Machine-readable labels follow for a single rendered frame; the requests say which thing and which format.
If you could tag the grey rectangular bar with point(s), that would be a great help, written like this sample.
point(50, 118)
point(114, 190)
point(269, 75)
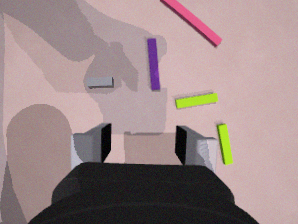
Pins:
point(99, 81)

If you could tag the pink rod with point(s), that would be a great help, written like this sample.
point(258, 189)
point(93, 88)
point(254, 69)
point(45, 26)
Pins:
point(193, 21)

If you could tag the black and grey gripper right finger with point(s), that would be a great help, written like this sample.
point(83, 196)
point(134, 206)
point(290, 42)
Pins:
point(193, 148)

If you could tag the lime green rod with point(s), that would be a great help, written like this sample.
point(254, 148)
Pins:
point(197, 100)
point(224, 144)

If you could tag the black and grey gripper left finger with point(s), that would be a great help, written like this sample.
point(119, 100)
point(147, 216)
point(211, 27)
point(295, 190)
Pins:
point(91, 146)

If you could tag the purple rod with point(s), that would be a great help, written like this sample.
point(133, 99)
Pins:
point(153, 64)

